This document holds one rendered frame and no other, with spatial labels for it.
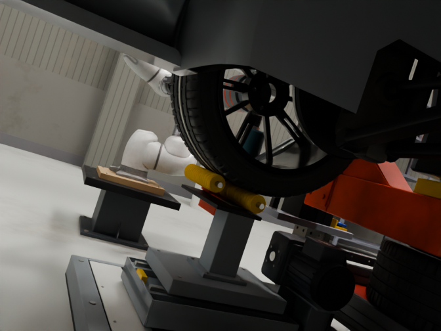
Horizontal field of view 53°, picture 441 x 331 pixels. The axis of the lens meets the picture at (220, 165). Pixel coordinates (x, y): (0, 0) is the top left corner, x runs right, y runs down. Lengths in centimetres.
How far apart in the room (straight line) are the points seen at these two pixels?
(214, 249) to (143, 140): 113
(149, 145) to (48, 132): 288
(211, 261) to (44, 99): 400
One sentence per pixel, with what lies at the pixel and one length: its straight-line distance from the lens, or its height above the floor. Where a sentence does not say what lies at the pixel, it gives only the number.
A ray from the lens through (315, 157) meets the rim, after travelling 147.
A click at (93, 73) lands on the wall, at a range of 521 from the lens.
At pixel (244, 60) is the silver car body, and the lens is 74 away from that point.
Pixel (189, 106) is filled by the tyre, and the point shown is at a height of 70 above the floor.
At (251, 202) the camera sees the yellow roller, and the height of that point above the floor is 49.
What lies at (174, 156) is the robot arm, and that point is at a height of 52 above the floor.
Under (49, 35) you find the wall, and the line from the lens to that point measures 526.
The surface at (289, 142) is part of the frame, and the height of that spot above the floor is 73.
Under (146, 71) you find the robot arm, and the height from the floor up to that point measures 85.
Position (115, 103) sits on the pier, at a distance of 493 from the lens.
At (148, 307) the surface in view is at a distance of 127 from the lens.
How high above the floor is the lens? 59
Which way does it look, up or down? 1 degrees down
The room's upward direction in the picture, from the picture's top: 19 degrees clockwise
